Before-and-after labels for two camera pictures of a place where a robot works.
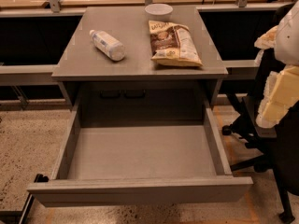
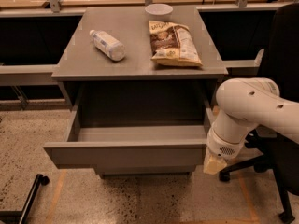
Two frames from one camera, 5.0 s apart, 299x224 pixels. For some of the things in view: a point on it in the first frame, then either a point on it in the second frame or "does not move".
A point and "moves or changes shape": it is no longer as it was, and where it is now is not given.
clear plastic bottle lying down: [107, 46] does not move
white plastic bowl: [159, 11] does not move
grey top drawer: [127, 163] moves or changes shape
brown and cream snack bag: [173, 45] does not move
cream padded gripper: [288, 37] -> [221, 147]
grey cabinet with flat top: [121, 68] does not move
